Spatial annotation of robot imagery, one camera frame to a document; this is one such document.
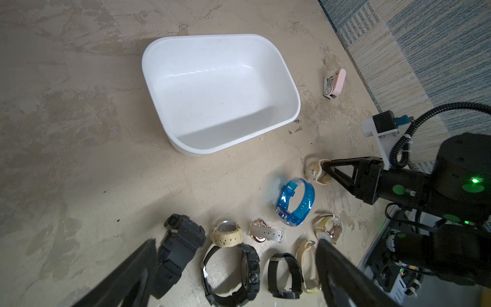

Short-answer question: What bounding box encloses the black rugged digital watch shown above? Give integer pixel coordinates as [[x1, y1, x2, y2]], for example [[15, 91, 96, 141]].
[[151, 214, 206, 299]]

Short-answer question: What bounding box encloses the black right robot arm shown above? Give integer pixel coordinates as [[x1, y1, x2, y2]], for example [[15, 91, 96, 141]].
[[320, 133, 490, 287]]

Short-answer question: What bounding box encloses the black slim band watch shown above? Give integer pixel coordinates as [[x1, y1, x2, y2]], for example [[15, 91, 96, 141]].
[[267, 253, 304, 300]]

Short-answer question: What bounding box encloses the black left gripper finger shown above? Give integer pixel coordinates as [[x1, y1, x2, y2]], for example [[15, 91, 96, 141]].
[[74, 239, 157, 307]]

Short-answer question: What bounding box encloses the rose gold white watch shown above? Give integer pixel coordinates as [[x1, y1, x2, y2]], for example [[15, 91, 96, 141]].
[[249, 219, 285, 243]]

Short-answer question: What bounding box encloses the beige strap steel watch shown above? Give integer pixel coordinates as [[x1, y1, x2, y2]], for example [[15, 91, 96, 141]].
[[210, 220, 243, 248]]

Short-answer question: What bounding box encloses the large black sport watch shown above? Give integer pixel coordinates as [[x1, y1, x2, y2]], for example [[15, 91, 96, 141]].
[[202, 243, 260, 306]]

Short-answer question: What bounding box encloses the translucent blue watch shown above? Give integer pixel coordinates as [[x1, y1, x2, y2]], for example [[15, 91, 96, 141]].
[[275, 178, 315, 226]]

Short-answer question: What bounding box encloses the white plastic storage box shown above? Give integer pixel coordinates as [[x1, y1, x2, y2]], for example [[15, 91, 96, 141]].
[[141, 34, 301, 156]]

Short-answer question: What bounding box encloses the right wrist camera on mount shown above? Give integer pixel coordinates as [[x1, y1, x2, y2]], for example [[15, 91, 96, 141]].
[[361, 111, 414, 170]]

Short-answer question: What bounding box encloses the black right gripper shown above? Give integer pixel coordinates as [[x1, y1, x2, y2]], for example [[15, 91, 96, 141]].
[[315, 157, 432, 307]]

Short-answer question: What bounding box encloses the black corrugated cable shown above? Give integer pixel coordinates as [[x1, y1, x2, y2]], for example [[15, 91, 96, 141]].
[[389, 101, 491, 170]]

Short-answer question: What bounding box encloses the cream round face watch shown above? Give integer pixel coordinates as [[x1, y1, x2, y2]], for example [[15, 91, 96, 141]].
[[304, 159, 332, 185]]

